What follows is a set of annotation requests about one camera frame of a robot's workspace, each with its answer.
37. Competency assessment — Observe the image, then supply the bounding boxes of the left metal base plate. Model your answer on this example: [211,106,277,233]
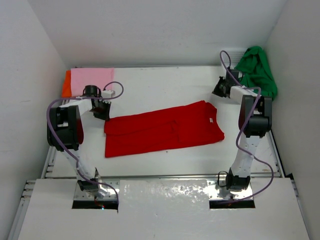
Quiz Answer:
[73,178,120,201]

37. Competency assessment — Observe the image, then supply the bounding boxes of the pink t shirt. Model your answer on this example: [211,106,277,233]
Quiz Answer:
[70,67,115,97]

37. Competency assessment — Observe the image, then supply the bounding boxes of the orange t shirt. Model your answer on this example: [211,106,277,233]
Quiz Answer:
[61,70,72,98]

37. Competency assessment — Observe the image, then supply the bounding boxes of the green t shirt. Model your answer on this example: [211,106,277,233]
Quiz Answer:
[235,46,278,101]

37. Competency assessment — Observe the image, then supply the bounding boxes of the red t shirt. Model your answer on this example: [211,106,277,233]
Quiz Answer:
[104,100,225,158]

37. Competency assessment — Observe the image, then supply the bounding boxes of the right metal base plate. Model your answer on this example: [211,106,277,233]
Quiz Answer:
[205,178,253,201]

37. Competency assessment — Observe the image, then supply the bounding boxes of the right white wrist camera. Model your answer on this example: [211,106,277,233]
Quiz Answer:
[225,69,240,82]

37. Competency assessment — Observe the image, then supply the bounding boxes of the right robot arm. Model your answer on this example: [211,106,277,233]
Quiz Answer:
[212,76,272,191]

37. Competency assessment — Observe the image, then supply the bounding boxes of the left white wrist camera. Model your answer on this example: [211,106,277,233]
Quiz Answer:
[101,89,116,99]

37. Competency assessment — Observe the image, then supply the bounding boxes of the white plastic bin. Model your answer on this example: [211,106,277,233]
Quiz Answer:
[221,48,247,68]

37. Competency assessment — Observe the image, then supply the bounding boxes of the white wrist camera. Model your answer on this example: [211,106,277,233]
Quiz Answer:
[101,89,116,99]
[225,69,240,82]

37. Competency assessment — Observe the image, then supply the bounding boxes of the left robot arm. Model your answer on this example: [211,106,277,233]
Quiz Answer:
[46,85,115,199]

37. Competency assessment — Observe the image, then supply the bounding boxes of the metal base plate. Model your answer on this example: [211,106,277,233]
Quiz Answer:
[73,178,120,201]
[205,178,253,201]

